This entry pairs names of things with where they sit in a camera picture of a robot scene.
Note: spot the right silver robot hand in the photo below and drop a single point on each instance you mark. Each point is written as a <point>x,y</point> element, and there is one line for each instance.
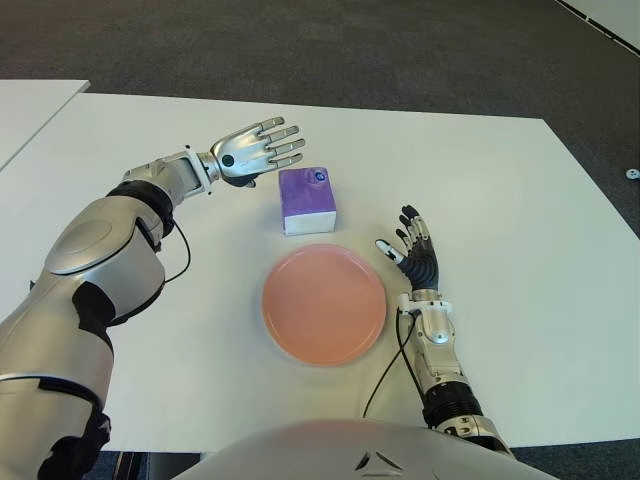
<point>422,267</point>

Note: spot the purple tissue paper pack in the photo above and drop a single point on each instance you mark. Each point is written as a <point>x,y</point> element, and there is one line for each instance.
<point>305,200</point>

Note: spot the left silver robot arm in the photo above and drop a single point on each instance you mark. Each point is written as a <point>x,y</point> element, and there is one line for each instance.
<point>100,250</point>

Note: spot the adjacent white table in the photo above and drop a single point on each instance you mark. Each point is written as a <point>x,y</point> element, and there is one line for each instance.
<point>30,110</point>

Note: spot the black table leg frame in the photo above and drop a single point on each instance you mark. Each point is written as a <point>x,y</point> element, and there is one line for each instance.
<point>150,467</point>

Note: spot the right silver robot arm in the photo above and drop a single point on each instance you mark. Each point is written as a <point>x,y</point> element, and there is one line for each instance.
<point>440,360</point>

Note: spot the small white floor object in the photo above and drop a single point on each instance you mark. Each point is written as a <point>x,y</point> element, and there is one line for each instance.
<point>633,174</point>

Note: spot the silver robot torso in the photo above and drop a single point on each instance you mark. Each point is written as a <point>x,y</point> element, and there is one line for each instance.
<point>325,450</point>

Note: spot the pink round plate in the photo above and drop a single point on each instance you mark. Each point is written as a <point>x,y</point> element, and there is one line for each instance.
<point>325,310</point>

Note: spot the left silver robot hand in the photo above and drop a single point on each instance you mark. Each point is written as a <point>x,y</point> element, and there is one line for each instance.
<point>240,150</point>

